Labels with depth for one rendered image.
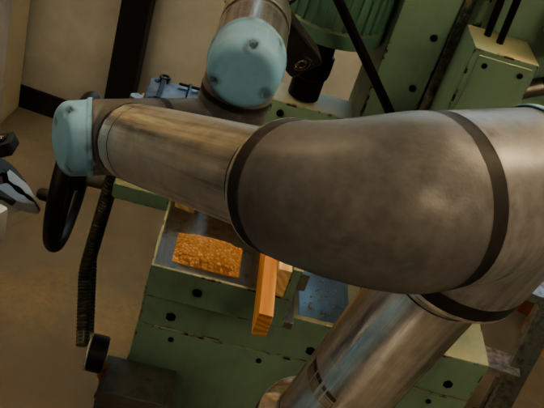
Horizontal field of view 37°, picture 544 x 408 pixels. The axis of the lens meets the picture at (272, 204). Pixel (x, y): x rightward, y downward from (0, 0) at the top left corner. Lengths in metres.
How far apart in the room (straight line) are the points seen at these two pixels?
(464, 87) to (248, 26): 0.41
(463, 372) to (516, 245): 0.91
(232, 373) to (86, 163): 0.70
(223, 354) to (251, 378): 0.07
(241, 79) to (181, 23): 2.02
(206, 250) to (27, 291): 1.27
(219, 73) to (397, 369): 0.33
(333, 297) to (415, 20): 0.48
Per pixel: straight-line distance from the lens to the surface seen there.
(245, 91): 0.80
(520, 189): 0.51
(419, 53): 1.23
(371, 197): 0.47
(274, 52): 0.79
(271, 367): 1.39
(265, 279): 1.14
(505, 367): 2.31
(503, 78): 1.13
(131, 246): 2.61
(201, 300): 1.20
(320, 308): 1.35
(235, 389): 1.44
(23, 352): 2.25
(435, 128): 0.49
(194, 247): 1.20
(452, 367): 1.40
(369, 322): 0.65
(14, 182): 1.57
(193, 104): 0.84
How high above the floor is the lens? 1.66
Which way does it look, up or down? 34 degrees down
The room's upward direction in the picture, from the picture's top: 19 degrees clockwise
